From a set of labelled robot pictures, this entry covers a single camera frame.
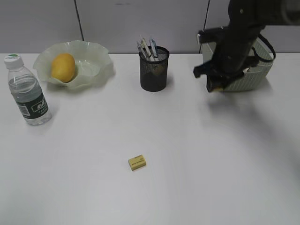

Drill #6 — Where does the pale green woven plastic basket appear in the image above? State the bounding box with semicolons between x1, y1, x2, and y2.
202;35;276;92

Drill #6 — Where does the yellow mango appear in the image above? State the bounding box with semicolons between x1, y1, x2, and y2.
51;53;75;83

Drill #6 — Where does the pale green wavy glass plate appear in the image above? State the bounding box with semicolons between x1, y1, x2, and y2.
33;40;115;89

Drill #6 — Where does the black mesh pen holder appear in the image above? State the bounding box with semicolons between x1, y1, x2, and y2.
139;46;170;92

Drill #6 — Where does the clear water bottle green label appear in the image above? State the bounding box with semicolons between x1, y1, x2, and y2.
4;54;52;126

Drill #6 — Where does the cream white pen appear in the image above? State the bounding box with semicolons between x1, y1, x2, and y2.
140;35;153;61

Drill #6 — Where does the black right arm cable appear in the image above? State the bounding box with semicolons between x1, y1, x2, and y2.
243;32;276;75

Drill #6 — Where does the plain yellow eraser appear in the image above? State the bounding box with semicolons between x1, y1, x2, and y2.
153;65;165;76

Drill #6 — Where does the grey pen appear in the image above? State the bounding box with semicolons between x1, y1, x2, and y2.
149;37;158;61
137;42;149;61

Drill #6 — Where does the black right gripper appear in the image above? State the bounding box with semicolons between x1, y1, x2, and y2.
193;25;258;92

